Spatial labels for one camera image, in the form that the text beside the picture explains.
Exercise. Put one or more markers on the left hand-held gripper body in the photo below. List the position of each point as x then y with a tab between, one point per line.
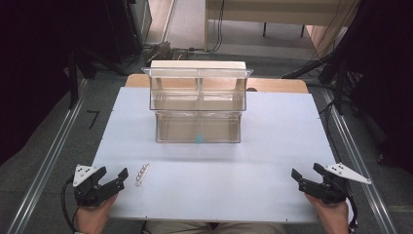
85	191

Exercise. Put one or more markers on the white oblong box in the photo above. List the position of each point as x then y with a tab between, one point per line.
198	64

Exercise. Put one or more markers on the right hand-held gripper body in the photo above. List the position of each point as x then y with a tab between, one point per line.
329	192

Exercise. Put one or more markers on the wooden table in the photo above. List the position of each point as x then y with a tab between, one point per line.
276	85

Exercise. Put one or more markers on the metal floor rail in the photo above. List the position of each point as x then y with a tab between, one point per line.
360	165
48	162

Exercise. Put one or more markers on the dark curtain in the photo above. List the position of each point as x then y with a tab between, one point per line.
383	81
39	65

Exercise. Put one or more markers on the clear acrylic drawer box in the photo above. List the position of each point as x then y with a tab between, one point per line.
198	100

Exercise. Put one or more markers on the person's right hand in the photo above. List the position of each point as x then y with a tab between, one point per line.
332	217

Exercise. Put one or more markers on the person's beige trousers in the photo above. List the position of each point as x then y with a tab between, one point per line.
181	228

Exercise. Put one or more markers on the beige desk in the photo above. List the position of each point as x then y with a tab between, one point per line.
276	13

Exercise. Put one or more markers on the black metal stand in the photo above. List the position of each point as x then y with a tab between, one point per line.
73	81
339	87

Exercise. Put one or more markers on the person's left hand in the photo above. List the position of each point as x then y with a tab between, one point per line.
92	219

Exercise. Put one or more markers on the white board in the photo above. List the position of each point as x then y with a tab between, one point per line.
253	182

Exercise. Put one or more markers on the small light blue tag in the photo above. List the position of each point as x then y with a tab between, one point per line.
198	138

